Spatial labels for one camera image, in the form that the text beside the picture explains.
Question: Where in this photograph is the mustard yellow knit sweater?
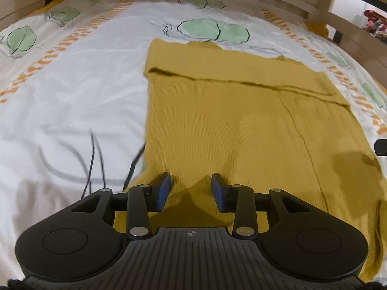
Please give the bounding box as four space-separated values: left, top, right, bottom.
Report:
113 38 387 283

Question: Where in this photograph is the red clutter pile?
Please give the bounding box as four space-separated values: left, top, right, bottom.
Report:
363 9 386 43

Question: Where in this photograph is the white leaf print duvet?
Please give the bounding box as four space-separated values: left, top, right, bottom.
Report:
1 0 386 282

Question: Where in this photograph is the orange yellow bed sheet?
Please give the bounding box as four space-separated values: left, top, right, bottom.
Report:
305 21 329 39

